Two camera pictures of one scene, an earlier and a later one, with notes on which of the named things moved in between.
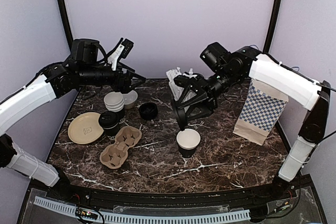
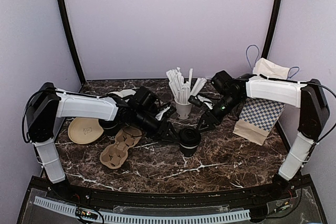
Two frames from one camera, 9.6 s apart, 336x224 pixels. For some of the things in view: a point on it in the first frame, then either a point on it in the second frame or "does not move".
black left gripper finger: x=132 y=86 → x=167 y=133
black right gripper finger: x=196 y=104 → x=208 y=121
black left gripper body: x=91 y=77 → x=146 y=125
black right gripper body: x=214 y=87 → x=230 y=104
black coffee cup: x=188 y=140 does not move
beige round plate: x=84 y=128 does not move
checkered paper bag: x=263 y=107 does not move
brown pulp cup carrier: x=114 y=155 does not move
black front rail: x=80 y=195 does not move
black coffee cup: x=108 y=120 does not move
